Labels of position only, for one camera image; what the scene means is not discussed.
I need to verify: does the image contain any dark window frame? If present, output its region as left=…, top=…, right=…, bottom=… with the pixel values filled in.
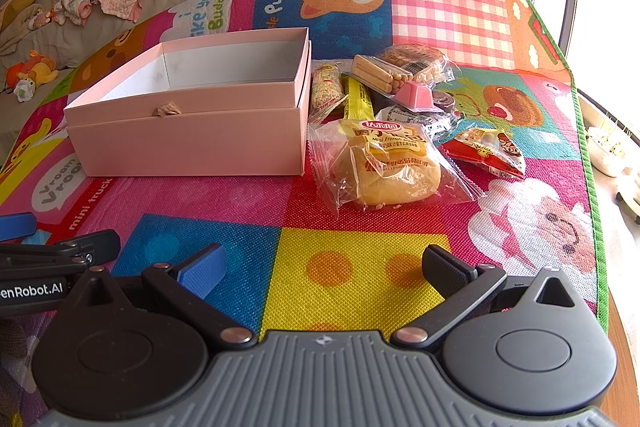
left=529, top=0, right=577, bottom=58

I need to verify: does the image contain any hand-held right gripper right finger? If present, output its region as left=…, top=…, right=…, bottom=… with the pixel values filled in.
left=391, top=245, right=583, bottom=350

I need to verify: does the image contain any floral baby garment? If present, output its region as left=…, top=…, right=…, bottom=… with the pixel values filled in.
left=50, top=0, right=96, bottom=26

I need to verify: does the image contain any grain bar packet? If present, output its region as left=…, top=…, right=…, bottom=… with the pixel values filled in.
left=309, top=62, right=348, bottom=124

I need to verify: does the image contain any pink jelly cup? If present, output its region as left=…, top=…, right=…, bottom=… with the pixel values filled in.
left=394, top=80, right=435, bottom=112

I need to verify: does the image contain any bread bun packet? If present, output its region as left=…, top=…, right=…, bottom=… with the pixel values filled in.
left=308, top=118, right=487, bottom=214

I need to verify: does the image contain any colourful cartoon play mat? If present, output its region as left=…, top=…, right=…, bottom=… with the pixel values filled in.
left=0, top=0, right=611, bottom=427

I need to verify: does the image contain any red snack packet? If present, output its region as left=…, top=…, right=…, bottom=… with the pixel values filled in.
left=440, top=127, right=527, bottom=180

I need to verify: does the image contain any orange plush toy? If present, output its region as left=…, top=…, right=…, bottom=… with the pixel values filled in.
left=6, top=51, right=58, bottom=86

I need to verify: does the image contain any swirl chocolate lollipop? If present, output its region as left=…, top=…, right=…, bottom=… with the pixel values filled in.
left=431, top=89, right=458, bottom=114

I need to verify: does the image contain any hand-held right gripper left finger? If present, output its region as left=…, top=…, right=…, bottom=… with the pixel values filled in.
left=70, top=243, right=259, bottom=352

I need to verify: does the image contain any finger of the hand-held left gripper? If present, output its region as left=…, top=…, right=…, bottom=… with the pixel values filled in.
left=0, top=213, right=39, bottom=243
left=0, top=229, right=121, bottom=269

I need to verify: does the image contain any green silver snack packet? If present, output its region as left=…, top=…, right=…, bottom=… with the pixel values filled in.
left=375, top=103, right=463, bottom=145

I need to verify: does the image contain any yellow snack packet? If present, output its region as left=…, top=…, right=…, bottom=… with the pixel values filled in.
left=341, top=74, right=377, bottom=122

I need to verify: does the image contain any biscuit sticks packet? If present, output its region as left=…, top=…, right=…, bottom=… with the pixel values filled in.
left=348, top=53, right=433, bottom=95

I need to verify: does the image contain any white plant pot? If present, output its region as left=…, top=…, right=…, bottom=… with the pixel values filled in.
left=586, top=122, right=628, bottom=178

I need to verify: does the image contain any pink gift box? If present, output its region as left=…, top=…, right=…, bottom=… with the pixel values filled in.
left=63, top=27, right=312, bottom=178

